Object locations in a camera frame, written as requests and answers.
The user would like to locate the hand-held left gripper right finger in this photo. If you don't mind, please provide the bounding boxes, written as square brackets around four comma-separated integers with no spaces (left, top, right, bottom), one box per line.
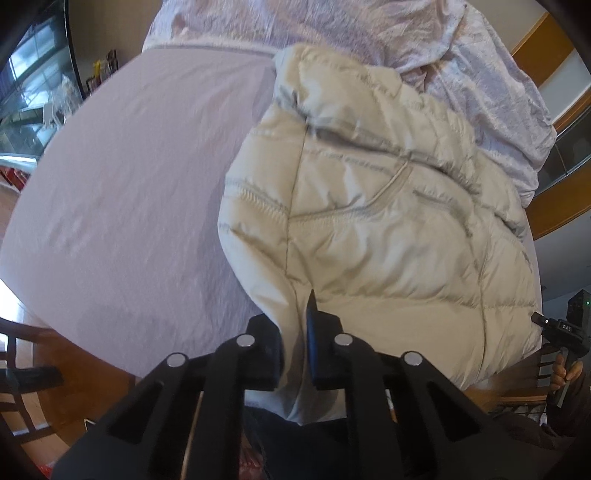
[305,290,525,480]

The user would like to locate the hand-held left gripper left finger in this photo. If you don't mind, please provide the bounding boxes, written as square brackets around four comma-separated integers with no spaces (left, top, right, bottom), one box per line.
[51,314,283,480]

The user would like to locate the cream puffer jacket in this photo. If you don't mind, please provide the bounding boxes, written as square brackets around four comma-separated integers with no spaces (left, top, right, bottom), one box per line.
[217,44,542,425]

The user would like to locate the person's right forearm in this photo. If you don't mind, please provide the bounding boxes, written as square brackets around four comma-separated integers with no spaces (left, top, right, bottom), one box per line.
[561,374,591,437]

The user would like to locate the person's right hand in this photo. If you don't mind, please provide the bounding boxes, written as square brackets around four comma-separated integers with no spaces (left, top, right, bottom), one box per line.
[549,352,586,393]

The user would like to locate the wood framed glass door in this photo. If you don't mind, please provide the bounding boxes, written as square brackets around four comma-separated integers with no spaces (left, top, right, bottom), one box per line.
[510,14,591,241]

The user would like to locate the bed with pale pink sheet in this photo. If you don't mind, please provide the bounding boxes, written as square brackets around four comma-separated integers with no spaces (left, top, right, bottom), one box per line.
[0,42,546,393]

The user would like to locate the dark wooden chair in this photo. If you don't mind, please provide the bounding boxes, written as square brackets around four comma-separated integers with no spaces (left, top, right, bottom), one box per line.
[0,316,64,444]

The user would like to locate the pink crinkled duvet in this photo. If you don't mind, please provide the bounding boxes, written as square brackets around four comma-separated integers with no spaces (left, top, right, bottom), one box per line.
[141,0,559,208]

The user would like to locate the small packets on windowsill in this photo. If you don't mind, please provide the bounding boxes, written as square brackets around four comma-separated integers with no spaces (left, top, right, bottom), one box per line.
[84,48,122,93]

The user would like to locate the large window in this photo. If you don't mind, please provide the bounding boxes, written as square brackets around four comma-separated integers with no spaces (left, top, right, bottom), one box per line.
[0,0,88,160]

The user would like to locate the wooden bed frame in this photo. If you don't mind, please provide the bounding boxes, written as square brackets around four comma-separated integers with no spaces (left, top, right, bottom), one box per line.
[31,318,555,444]

